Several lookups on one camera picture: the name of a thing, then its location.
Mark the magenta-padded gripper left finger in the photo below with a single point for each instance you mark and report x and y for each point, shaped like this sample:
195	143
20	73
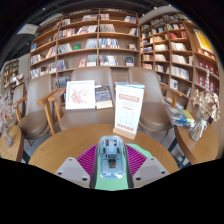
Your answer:
85	160

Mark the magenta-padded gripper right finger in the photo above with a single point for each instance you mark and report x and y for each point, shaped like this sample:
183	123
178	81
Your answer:
138	160

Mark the transparent computer mouse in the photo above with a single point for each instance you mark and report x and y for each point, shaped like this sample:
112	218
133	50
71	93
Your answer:
111	156

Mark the green smiley mouse pad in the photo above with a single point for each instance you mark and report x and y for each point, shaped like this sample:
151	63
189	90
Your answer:
111	185

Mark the brown padded wooden armchair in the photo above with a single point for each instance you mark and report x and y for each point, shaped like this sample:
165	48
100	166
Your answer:
31	125
153	116
90	73

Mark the white sign stand wooden base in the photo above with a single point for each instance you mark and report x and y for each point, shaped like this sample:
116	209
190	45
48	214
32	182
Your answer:
128	106

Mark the round wooden side table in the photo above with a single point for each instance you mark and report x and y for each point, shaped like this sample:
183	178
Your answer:
196	150
13	146

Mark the stack of wrapped books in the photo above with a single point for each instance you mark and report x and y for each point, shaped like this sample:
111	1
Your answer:
181	116

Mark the white framed floral picture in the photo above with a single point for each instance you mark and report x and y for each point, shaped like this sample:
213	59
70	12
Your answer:
80	95

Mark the dark cover book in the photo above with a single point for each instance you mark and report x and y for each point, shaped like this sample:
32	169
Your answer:
103	96

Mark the small distant bookshelf unit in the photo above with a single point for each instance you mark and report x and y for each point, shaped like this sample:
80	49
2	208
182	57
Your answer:
11	70

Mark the curved wooden bookshelf unit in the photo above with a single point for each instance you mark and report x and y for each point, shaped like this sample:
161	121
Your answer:
176	50

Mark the white hanging ceiling panel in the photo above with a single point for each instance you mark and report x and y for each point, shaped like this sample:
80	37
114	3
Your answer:
28	29

